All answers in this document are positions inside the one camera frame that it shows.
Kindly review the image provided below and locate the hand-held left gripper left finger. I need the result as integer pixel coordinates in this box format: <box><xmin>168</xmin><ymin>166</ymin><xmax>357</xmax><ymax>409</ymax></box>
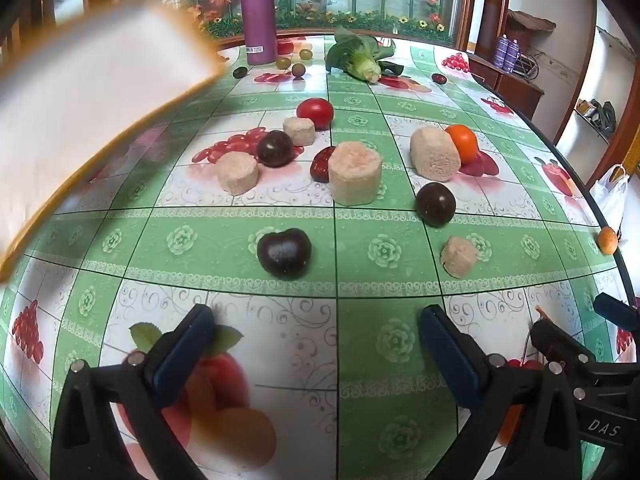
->
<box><xmin>50</xmin><ymin>304</ymin><xmax>218</xmax><ymax>480</ymax></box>

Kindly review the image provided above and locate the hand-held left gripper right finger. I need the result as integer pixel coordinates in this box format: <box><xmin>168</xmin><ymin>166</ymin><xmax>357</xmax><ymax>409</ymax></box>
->
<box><xmin>419</xmin><ymin>304</ymin><xmax>583</xmax><ymax>480</ymax></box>

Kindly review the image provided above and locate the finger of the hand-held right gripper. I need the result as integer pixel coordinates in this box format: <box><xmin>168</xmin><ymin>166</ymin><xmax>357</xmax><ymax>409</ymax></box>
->
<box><xmin>594</xmin><ymin>291</ymin><xmax>640</xmax><ymax>334</ymax></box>
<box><xmin>529</xmin><ymin>306</ymin><xmax>597</xmax><ymax>369</ymax></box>

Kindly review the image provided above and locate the dark purple plum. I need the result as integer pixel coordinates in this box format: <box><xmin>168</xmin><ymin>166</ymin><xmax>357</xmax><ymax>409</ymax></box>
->
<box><xmin>415</xmin><ymin>182</ymin><xmax>457</xmax><ymax>228</ymax></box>
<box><xmin>256</xmin><ymin>130</ymin><xmax>296</xmax><ymax>169</ymax></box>
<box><xmin>256</xmin><ymin>228</ymin><xmax>312</xmax><ymax>281</ymax></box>

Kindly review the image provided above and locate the large peeled sugarcane chunk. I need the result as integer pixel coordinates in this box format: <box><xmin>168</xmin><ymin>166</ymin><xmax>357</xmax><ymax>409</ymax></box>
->
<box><xmin>328</xmin><ymin>141</ymin><xmax>383</xmax><ymax>206</ymax></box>
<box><xmin>410</xmin><ymin>127</ymin><xmax>462</xmax><ymax>181</ymax></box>

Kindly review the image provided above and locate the orange tangerine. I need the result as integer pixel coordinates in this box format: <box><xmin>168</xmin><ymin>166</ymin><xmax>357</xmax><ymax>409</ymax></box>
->
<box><xmin>445</xmin><ymin>124</ymin><xmax>479</xmax><ymax>165</ymax></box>

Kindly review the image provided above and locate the yellow plastic tray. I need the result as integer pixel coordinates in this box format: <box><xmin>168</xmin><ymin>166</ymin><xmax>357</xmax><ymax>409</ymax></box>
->
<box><xmin>0</xmin><ymin>0</ymin><xmax>228</xmax><ymax>283</ymax></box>

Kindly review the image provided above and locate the white plastic bag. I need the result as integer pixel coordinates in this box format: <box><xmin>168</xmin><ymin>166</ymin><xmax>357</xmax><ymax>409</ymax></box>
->
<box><xmin>590</xmin><ymin>164</ymin><xmax>629</xmax><ymax>241</ymax></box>

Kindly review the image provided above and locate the green fruit-print tablecloth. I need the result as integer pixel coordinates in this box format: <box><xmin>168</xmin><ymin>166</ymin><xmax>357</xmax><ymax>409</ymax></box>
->
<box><xmin>0</xmin><ymin>30</ymin><xmax>640</xmax><ymax>480</ymax></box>

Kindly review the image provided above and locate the dark clutter pile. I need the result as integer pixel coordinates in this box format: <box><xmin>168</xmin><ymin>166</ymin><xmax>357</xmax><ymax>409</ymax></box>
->
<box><xmin>575</xmin><ymin>98</ymin><xmax>618</xmax><ymax>136</ymax></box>

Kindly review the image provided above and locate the wooden side cabinet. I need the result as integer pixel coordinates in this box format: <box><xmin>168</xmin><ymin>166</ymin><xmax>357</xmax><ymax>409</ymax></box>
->
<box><xmin>467</xmin><ymin>52</ymin><xmax>546</xmax><ymax>121</ymax></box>

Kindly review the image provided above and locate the red tomato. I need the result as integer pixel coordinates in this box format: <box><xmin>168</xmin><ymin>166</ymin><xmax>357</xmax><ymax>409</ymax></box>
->
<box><xmin>296</xmin><ymin>98</ymin><xmax>335</xmax><ymax>130</ymax></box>

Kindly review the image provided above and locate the brown cloth bag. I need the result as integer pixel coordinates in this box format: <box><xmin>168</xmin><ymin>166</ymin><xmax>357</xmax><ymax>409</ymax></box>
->
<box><xmin>507</xmin><ymin>9</ymin><xmax>557</xmax><ymax>36</ymax></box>

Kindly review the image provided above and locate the green bok choy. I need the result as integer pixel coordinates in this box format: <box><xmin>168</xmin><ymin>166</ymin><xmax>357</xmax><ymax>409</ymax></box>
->
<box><xmin>325</xmin><ymin>26</ymin><xmax>403</xmax><ymax>82</ymax></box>

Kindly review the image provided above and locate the purple thermos bottle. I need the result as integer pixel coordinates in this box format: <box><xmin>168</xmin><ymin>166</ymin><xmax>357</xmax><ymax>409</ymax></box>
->
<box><xmin>238</xmin><ymin>0</ymin><xmax>277</xmax><ymax>66</ymax></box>

